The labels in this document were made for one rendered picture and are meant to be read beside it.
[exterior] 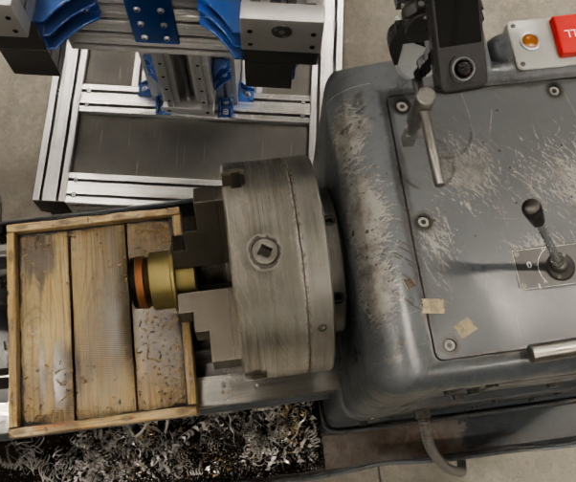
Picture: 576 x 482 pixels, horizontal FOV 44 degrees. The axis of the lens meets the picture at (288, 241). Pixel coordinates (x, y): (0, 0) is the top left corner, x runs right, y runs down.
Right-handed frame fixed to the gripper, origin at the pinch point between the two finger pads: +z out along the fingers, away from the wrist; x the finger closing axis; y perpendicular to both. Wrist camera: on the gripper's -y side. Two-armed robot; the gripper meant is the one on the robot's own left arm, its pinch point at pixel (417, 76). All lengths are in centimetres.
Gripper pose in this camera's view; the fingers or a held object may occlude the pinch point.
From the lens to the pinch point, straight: 83.9
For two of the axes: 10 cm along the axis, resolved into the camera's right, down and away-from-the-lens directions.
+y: -1.5, -9.4, 2.9
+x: -9.9, 1.4, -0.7
